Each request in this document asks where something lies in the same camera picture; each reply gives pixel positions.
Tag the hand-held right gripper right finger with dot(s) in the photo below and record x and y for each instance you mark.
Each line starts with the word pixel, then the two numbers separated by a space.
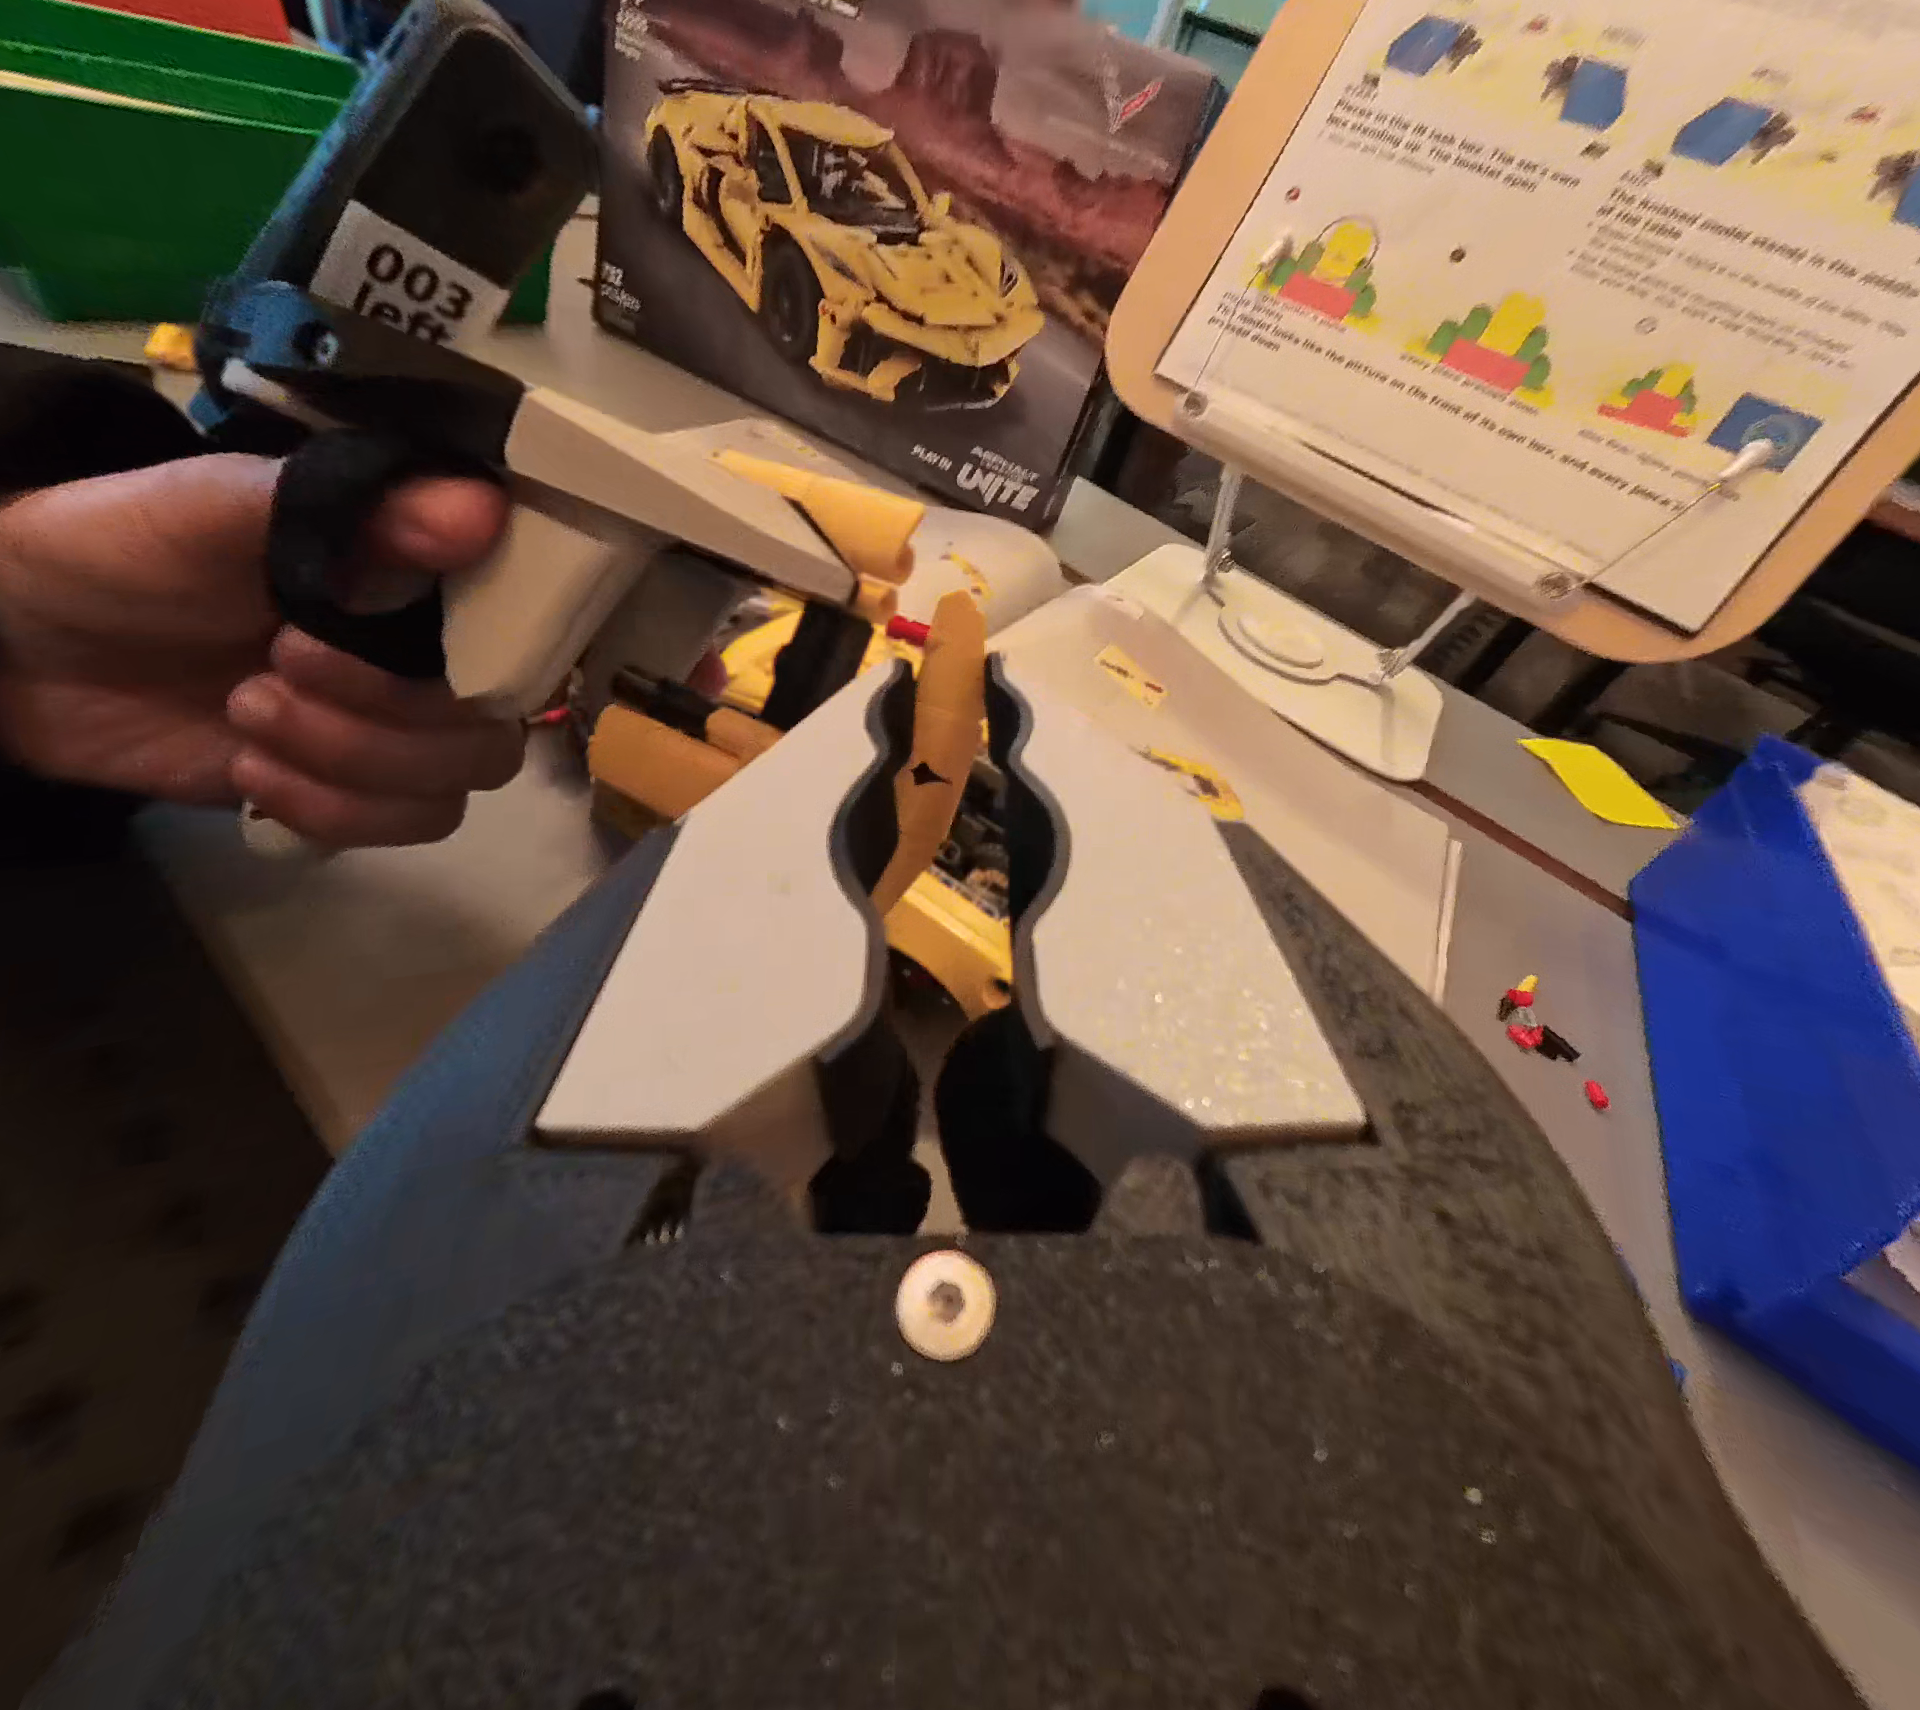
pixel 1185 990

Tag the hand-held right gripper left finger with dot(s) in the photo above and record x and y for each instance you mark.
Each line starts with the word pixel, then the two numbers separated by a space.
pixel 704 990

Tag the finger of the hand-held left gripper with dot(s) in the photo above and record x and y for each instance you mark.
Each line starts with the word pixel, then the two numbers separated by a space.
pixel 661 503

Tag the yellow toy brick car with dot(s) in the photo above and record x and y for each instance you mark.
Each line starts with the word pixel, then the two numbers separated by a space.
pixel 961 945

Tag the yellow brick arm assembly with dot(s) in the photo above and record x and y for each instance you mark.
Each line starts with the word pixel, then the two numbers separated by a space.
pixel 939 721

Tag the grey desk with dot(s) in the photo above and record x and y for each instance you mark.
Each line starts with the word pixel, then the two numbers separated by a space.
pixel 450 930

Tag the person's left hand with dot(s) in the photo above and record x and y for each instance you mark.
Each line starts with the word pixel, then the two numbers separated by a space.
pixel 135 631

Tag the open instruction booklet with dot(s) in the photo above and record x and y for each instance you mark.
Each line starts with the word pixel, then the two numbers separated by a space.
pixel 1320 871

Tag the green plastic bin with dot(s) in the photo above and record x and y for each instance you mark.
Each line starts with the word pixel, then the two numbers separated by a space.
pixel 121 195

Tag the scattered small brick pins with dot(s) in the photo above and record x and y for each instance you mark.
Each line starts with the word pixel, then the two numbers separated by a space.
pixel 1522 1020

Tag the toy car set box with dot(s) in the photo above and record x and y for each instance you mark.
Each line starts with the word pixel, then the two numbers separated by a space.
pixel 841 211

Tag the small yellow black brick piece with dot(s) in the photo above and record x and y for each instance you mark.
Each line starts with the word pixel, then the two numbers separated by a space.
pixel 173 349

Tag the yellow paper slip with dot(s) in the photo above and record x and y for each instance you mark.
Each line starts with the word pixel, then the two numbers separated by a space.
pixel 1599 782

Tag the blue plastic bin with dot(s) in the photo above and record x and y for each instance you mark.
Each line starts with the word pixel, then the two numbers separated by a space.
pixel 1755 1065

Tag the wooden document stand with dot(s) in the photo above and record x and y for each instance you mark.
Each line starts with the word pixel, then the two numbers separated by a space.
pixel 1200 284

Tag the white printed paper bags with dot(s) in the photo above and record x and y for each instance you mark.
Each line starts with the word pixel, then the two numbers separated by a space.
pixel 1875 871

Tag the printed instruction sheet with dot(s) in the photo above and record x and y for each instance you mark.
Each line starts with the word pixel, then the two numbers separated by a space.
pixel 1575 165

